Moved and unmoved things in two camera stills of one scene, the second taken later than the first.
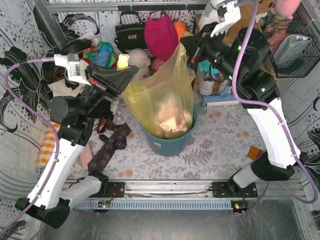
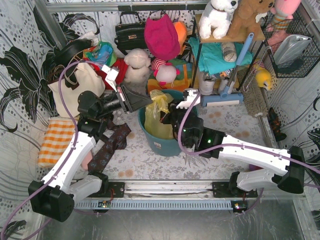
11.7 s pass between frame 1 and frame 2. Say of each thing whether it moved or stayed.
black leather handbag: stayed
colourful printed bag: stayed
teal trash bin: moved
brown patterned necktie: stayed
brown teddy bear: stayed
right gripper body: moved
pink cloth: stayed
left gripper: moved
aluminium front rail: stayed
